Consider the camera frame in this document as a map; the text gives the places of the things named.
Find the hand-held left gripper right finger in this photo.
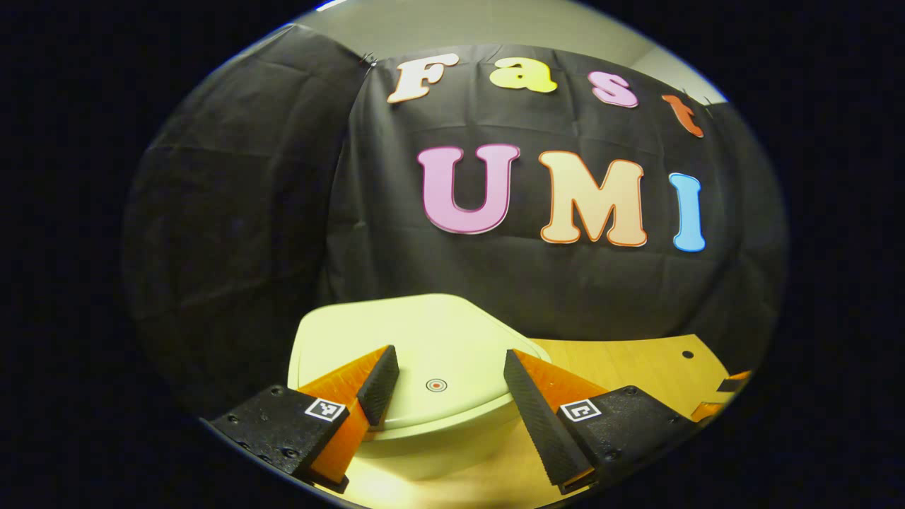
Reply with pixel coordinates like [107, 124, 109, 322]
[503, 349, 697, 494]

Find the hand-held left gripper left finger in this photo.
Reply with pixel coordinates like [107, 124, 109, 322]
[202, 344, 400, 494]

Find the light green desktop garbage bin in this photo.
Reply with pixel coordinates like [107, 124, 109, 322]
[286, 293, 552, 481]

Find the wooden desktop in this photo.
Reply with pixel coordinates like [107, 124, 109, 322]
[332, 334, 740, 509]

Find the black backdrop cloth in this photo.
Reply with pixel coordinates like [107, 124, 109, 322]
[120, 25, 789, 425]

